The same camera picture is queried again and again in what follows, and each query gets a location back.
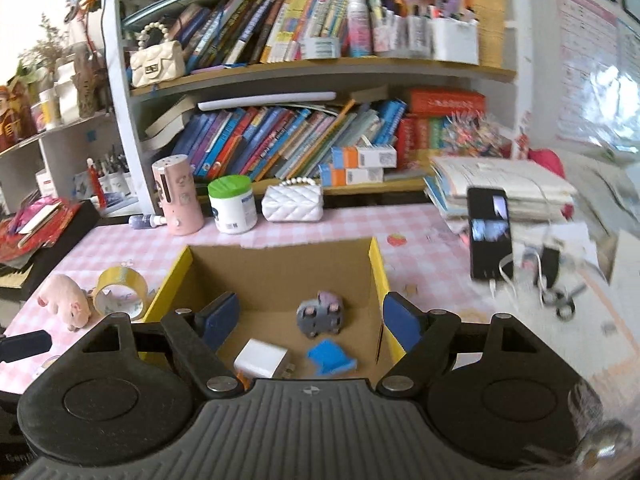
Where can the grey purple toy camera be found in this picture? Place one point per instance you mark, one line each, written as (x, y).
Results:
(320, 315)

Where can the yellow tape roll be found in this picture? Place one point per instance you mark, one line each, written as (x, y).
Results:
(107, 280)

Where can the white jar green lid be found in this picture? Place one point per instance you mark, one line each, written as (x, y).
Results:
(232, 210)

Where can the pink plush pig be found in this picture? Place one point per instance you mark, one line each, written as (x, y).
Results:
(62, 300)

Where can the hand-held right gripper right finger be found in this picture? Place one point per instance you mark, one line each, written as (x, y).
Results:
(400, 325)

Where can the yellow cardboard box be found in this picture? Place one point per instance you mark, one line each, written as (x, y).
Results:
(280, 270)

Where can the white orange medicine box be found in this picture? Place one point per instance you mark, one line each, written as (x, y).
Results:
(380, 156)
(332, 176)
(365, 176)
(347, 156)

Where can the dried flower bunch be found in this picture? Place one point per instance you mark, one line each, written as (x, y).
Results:
(47, 45)

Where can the white shelf unit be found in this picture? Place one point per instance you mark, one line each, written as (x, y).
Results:
(120, 110)

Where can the black electronic keyboard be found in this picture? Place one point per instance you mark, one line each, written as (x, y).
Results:
(60, 250)

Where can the white stationery containers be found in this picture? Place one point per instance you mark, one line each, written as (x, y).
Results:
(440, 35)

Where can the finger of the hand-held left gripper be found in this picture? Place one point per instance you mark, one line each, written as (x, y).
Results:
(25, 347)

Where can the black keys bunch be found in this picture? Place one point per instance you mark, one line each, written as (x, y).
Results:
(562, 300)

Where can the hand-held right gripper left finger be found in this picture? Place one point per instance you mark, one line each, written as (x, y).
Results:
(220, 320)

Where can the stack of papers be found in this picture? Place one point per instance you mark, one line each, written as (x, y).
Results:
(500, 185)

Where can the pink checkered tablecloth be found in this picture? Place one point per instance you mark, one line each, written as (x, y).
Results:
(425, 260)

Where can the white quilted pearl purse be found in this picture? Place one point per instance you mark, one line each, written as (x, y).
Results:
(292, 202)

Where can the blue eraser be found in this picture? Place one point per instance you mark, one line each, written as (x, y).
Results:
(330, 357)

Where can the wall poster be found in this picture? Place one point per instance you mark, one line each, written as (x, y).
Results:
(590, 60)

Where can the red boxed book set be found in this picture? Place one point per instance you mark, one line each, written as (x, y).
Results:
(440, 125)

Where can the stack of thick books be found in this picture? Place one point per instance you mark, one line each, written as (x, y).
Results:
(167, 120)

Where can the white booklet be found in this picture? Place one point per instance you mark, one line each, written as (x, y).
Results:
(37, 216)

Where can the pink white spray can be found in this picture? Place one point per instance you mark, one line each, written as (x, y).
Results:
(358, 25)

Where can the row of upper shelf books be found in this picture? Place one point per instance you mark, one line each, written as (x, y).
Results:
(260, 15)

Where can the cream quilted pearl purse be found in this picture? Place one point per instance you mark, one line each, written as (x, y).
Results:
(157, 62)

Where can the pink cartoon dispenser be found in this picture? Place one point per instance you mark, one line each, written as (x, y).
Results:
(180, 200)

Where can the red plastic packets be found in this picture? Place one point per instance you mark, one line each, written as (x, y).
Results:
(45, 230)

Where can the white charger plug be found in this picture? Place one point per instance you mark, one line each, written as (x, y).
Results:
(260, 357)

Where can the black smartphone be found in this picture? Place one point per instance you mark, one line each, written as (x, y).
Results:
(489, 240)

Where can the row of colourful books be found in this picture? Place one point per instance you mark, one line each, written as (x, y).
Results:
(260, 140)

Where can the fortune god figure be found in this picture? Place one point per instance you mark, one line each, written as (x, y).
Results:
(12, 120)

